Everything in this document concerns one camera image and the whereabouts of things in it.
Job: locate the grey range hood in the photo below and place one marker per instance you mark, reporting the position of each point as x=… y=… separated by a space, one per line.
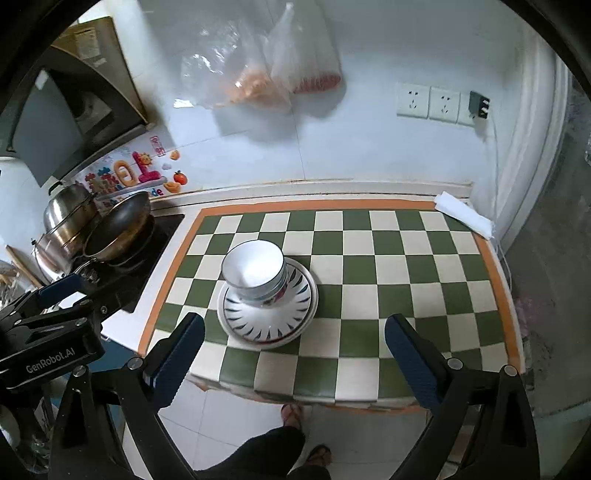
x=60 y=115

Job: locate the blue leaf patterned plate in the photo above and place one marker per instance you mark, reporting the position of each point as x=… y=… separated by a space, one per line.
x=249 y=318

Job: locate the white folded cloth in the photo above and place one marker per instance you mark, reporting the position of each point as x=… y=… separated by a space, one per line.
x=461 y=212

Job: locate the black stove top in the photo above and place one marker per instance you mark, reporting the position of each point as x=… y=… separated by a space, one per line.
x=159 y=240

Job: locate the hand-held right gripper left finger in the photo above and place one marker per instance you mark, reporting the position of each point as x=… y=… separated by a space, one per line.
x=175 y=355

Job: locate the green white checkered mat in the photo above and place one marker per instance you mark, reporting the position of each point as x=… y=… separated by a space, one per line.
x=360 y=277

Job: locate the person's leg in black trousers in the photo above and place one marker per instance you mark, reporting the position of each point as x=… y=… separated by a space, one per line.
x=311 y=473
x=258 y=454

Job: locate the plastic bag with red contents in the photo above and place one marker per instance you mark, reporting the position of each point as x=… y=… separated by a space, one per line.
x=309 y=60

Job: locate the steel pot with lid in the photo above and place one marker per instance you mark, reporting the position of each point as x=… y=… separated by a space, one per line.
x=67 y=212

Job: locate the plastic bag with orange contents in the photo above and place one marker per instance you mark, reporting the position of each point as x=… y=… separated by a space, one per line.
x=240 y=78

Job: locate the metal wok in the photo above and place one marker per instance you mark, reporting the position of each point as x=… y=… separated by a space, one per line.
x=120 y=226

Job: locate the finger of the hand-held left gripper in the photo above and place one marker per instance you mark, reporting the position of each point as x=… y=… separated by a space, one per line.
x=106 y=308
x=62 y=286

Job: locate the white wall socket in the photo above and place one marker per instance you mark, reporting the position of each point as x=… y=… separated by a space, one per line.
x=444 y=105
x=412 y=100
x=464 y=117

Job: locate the colourful wall stickers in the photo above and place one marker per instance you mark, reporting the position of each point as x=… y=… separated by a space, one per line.
x=124 y=173

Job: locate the wooden stick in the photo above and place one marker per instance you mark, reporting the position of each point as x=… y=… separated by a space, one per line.
x=23 y=265

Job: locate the red rimmed plate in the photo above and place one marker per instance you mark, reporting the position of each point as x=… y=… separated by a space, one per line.
x=277 y=342

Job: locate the blue patterned white bowl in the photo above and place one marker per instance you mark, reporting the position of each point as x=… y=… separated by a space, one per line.
x=279 y=284

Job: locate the person's sandalled foot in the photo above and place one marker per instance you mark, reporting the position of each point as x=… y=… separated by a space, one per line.
x=292 y=417
x=319 y=454

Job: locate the dark frying pan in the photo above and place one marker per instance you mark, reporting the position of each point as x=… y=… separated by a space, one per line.
x=143 y=244

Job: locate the black charger plug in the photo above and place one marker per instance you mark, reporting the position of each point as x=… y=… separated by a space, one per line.
x=480 y=105

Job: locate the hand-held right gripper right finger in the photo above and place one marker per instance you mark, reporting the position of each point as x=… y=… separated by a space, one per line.
x=415 y=362

